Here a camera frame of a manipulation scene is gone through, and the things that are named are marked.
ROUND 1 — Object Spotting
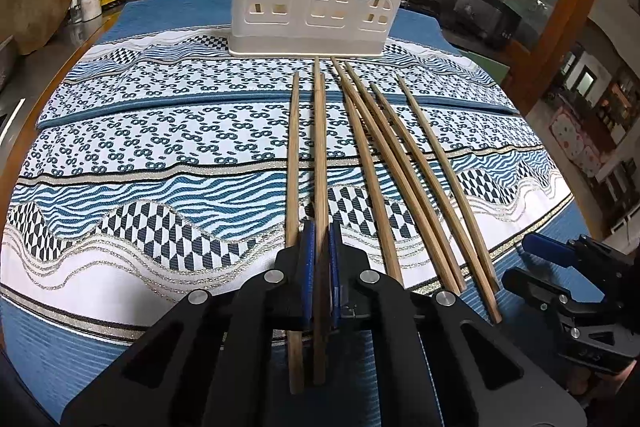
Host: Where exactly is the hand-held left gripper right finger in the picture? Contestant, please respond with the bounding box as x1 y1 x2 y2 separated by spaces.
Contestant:
329 222 586 427

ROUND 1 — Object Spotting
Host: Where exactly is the blue white patterned cloth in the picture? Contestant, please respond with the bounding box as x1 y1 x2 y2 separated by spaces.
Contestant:
0 0 576 427

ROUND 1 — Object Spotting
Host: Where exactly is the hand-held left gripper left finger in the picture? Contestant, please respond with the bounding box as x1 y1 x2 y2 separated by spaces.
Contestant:
60 219 317 427

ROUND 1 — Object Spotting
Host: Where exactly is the single wooden chopstick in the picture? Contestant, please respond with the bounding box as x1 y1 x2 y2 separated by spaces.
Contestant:
312 56 331 385

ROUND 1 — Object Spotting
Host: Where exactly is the small white seasoning shaker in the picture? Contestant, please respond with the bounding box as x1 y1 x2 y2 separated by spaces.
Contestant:
75 0 103 24

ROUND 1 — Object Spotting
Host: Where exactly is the white pink printed panel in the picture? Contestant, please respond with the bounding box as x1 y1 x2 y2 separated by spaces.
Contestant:
549 106 603 180

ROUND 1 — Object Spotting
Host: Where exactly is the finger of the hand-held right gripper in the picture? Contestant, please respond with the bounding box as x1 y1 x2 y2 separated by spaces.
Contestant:
501 267 572 314
522 234 577 269

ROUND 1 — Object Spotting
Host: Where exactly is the black toaster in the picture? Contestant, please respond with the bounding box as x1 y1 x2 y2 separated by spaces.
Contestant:
444 0 522 52

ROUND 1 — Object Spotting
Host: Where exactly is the green cabinet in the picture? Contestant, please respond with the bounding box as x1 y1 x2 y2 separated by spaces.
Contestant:
470 51 512 84

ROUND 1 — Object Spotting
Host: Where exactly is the person's right hand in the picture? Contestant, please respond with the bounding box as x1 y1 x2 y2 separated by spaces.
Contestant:
570 359 640 400

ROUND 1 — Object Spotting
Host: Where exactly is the row of wooden chopsticks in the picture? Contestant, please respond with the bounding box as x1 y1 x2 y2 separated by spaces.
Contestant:
285 57 503 395

